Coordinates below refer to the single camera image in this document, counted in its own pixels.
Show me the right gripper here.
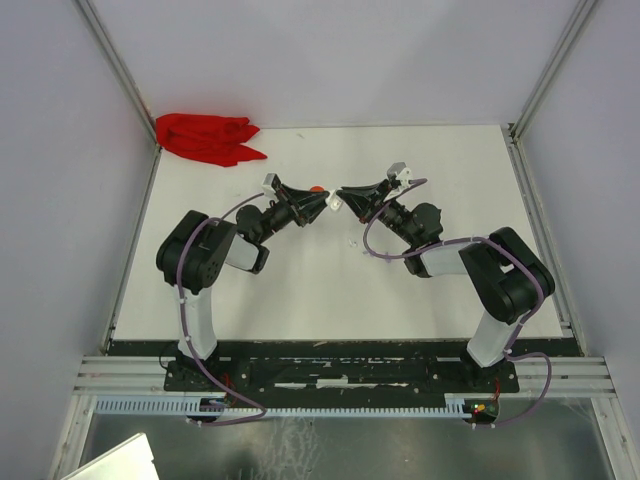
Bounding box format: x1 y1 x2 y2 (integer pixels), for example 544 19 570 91
338 179 417 246

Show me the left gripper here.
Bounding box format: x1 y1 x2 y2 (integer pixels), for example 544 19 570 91
257 183 333 244

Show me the white charging case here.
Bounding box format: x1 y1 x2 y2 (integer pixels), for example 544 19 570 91
325 190 343 212

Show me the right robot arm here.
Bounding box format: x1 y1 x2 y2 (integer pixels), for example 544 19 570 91
337 180 555 391

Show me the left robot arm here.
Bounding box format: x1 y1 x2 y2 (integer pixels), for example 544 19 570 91
156 184 332 390

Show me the red cloth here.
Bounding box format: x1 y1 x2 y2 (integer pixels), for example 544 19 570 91
155 113 267 167

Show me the metal sheet corner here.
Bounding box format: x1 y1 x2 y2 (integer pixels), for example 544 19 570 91
64 433 159 480

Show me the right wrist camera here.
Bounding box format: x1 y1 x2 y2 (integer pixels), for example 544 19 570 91
387 162 413 195

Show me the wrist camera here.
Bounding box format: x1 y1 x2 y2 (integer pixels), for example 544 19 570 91
261 173 280 199
387 162 413 195

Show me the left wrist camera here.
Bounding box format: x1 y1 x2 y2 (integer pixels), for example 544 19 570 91
261 173 280 199

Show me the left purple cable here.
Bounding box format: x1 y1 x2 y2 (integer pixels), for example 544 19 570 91
175 192 269 429

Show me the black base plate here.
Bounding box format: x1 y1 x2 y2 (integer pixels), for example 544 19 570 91
106 338 582 410

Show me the left frame post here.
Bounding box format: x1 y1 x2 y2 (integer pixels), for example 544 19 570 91
69 0 162 149

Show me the frame post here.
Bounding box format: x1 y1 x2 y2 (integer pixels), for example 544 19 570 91
69 0 162 149
509 0 601 143

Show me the blue cable duct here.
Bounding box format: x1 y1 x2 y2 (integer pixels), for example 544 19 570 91
94 395 471 419

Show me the aluminium rail front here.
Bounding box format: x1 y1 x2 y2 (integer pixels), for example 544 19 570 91
74 356 617 399

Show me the right frame post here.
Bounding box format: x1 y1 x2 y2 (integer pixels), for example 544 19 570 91
509 0 601 143

